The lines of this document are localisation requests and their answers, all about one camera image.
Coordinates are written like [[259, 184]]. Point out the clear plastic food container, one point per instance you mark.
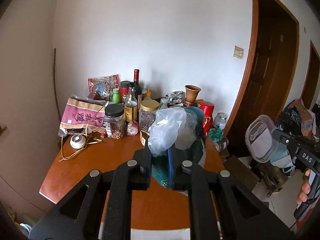
[[259, 141]]

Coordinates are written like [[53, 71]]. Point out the red thermos jug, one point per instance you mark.
[[207, 108]]

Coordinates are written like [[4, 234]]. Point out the red wine bottle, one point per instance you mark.
[[138, 88]]

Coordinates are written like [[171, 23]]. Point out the wall light switch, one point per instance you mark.
[[238, 52]]

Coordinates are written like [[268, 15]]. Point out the pink paper gift bag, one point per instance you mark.
[[85, 116]]

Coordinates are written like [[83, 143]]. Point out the small green bottle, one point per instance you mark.
[[116, 96]]

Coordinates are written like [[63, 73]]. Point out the silver foil packet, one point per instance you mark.
[[175, 98]]

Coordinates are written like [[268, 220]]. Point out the brown wooden door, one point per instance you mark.
[[269, 73]]

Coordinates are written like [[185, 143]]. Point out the terracotta clay pot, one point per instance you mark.
[[191, 93]]

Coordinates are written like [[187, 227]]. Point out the person's right hand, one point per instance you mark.
[[305, 189]]

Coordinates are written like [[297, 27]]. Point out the black lid nut jar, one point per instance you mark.
[[114, 121]]

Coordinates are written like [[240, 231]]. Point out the brown paper bag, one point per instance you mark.
[[143, 137]]

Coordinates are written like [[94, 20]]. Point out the red black canister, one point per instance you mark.
[[124, 90]]

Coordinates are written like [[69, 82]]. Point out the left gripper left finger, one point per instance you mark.
[[100, 204]]

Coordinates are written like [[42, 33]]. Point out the green and clear plastic bag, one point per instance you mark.
[[175, 130]]

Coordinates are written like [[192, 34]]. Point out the green crumpled plastic bag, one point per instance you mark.
[[215, 134]]

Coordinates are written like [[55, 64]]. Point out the orange cap squeeze bottle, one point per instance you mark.
[[147, 94]]

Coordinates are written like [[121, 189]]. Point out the soy sauce glass bottle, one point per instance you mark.
[[131, 104]]

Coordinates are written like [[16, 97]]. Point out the clear glass jar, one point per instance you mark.
[[220, 121]]

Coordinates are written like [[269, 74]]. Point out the white round tape dispenser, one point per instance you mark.
[[77, 141]]

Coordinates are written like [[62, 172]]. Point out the packaged nuts snack bag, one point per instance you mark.
[[103, 86]]

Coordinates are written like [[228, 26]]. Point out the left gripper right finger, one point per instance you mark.
[[220, 207]]

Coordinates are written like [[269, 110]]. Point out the red white small can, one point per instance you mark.
[[132, 128]]

